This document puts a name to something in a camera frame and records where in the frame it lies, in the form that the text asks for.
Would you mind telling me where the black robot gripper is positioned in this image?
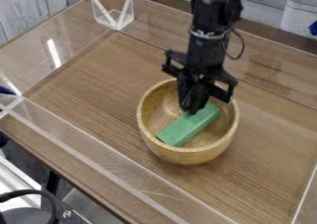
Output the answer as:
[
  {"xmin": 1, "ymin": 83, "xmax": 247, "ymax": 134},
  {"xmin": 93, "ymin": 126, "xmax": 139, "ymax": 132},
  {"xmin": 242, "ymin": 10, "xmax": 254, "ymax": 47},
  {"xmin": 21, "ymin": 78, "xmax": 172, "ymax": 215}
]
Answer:
[{"xmin": 160, "ymin": 30, "xmax": 239, "ymax": 117}]

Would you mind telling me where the green rectangular block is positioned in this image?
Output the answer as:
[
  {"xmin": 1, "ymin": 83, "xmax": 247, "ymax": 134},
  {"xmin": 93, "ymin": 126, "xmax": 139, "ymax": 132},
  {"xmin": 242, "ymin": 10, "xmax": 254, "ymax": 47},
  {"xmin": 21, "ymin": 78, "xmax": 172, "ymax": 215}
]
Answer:
[{"xmin": 156, "ymin": 103, "xmax": 220, "ymax": 147}]

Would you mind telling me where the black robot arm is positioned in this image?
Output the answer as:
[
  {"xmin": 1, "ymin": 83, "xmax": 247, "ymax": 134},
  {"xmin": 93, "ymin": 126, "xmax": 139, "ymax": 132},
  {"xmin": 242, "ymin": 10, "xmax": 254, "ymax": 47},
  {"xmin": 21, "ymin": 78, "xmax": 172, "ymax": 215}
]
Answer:
[{"xmin": 161, "ymin": 0, "xmax": 244, "ymax": 115}]

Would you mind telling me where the brown wooden bowl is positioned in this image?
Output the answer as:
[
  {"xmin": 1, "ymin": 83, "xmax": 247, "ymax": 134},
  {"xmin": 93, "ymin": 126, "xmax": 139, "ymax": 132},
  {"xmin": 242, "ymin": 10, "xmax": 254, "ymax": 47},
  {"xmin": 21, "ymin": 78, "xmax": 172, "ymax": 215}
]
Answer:
[{"xmin": 136, "ymin": 79, "xmax": 240, "ymax": 166}]

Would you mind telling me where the blue object at right edge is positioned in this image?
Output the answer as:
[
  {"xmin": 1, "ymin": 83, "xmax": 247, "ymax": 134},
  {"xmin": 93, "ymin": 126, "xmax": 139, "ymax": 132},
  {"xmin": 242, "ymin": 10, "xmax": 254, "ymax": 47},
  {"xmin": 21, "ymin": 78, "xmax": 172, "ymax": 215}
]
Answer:
[{"xmin": 308, "ymin": 20, "xmax": 317, "ymax": 36}]

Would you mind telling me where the blue object at edge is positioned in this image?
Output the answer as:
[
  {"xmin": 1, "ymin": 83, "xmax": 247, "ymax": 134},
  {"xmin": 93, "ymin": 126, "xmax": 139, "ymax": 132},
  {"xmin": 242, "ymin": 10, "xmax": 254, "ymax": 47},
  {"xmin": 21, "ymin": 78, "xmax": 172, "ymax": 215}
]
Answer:
[
  {"xmin": 308, "ymin": 20, "xmax": 317, "ymax": 36},
  {"xmin": 0, "ymin": 85, "xmax": 16, "ymax": 148}
]

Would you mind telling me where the white container in background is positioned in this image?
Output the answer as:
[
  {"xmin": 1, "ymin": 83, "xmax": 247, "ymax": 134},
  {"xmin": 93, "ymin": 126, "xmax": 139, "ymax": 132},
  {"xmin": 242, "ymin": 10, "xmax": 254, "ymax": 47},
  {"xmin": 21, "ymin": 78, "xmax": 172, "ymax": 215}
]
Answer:
[{"xmin": 279, "ymin": 0, "xmax": 317, "ymax": 40}]

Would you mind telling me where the black table leg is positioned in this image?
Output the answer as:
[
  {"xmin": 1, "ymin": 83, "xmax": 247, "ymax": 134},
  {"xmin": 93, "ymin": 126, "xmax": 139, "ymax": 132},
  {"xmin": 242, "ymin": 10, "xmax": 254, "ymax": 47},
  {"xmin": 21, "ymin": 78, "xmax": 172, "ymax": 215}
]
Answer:
[{"xmin": 45, "ymin": 171, "xmax": 60, "ymax": 194}]

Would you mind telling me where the blue object at left edge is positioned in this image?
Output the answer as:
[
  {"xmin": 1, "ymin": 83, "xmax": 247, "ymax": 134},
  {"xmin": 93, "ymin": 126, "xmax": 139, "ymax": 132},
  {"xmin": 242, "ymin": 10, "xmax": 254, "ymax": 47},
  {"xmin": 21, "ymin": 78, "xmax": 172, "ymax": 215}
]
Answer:
[{"xmin": 0, "ymin": 85, "xmax": 16, "ymax": 148}]

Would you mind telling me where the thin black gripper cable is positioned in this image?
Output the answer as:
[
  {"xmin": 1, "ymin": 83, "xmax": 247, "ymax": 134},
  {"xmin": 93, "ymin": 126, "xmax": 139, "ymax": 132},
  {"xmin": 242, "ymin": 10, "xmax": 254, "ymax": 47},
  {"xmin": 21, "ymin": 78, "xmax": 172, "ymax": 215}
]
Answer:
[{"xmin": 222, "ymin": 28, "xmax": 246, "ymax": 61}]

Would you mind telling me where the clear acrylic enclosure wall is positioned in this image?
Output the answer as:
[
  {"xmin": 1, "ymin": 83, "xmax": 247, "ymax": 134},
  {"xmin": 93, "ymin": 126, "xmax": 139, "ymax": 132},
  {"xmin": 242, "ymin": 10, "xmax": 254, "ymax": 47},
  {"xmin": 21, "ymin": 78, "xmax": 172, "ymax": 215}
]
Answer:
[{"xmin": 0, "ymin": 0, "xmax": 317, "ymax": 224}]

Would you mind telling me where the clear acrylic corner bracket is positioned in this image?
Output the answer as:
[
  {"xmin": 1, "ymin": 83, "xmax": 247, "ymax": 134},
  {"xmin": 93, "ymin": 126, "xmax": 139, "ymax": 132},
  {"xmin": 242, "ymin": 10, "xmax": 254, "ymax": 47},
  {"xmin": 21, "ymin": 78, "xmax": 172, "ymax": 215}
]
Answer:
[{"xmin": 90, "ymin": 0, "xmax": 133, "ymax": 31}]

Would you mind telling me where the grey metal base plate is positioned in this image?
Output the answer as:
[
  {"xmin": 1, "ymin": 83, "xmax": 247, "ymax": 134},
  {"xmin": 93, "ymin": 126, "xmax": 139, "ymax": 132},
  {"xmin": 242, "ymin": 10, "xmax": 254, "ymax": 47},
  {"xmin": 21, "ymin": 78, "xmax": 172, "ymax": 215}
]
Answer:
[{"xmin": 0, "ymin": 197, "xmax": 90, "ymax": 224}]

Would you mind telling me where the black cable loop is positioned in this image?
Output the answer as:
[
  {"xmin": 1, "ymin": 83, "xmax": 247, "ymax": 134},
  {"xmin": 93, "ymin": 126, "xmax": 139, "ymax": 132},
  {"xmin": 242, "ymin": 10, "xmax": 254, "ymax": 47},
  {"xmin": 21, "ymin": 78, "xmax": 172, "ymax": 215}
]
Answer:
[{"xmin": 0, "ymin": 189, "xmax": 58, "ymax": 224}]

